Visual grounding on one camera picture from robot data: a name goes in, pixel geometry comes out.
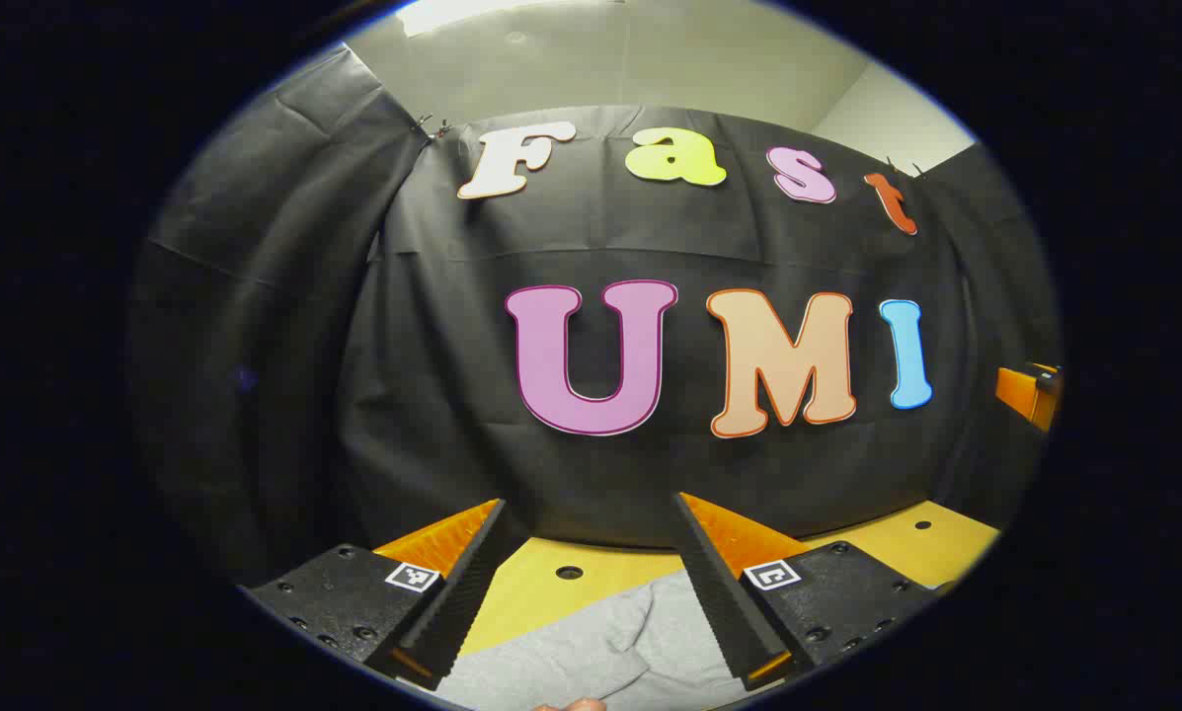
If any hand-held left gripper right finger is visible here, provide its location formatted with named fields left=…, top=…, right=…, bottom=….
left=670, top=492, right=947, bottom=692

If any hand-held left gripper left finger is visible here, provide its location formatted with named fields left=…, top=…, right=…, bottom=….
left=240, top=499, right=533, bottom=692

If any grey sweatshirt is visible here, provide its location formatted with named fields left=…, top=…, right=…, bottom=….
left=433, top=568, right=781, bottom=711

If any black backdrop cloth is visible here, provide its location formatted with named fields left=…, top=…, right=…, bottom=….
left=126, top=44, right=1064, bottom=586

